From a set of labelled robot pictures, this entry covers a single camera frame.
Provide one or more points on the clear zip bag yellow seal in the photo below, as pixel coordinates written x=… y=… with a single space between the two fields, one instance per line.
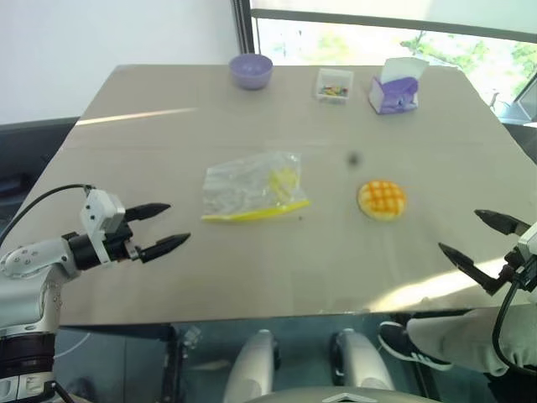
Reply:
x=253 y=186

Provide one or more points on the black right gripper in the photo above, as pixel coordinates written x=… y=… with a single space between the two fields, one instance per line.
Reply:
x=520 y=268

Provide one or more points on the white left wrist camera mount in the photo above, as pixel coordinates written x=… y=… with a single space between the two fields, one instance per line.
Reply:
x=100 y=210

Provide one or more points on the black table leg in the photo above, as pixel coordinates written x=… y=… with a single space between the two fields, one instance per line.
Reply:
x=174 y=365

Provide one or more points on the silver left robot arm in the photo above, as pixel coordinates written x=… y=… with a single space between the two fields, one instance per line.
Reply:
x=29 y=260

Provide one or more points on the silver robot torso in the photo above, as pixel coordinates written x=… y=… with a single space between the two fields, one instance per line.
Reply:
x=340 y=396

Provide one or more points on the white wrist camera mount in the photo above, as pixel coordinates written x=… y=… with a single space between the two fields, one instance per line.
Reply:
x=100 y=210
x=529 y=239

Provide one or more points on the yellow melon bun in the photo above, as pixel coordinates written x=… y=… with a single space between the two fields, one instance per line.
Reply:
x=382 y=199

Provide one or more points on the dark window frame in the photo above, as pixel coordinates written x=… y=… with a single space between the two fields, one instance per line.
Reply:
x=241 y=31

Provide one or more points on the purple bowl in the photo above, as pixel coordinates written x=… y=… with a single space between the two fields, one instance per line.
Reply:
x=251 y=71

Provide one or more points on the purple and white tissue box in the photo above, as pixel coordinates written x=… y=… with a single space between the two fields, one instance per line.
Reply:
x=396 y=90

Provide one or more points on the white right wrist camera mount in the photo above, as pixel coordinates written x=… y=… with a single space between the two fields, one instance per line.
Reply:
x=529 y=239

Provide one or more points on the black sneaker white sole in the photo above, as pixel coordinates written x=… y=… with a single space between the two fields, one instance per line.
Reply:
x=403 y=344

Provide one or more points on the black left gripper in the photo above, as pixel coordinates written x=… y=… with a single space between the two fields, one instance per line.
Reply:
x=118 y=241

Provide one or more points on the clear box with colourful bits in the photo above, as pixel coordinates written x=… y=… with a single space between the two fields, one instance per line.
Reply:
x=334 y=85

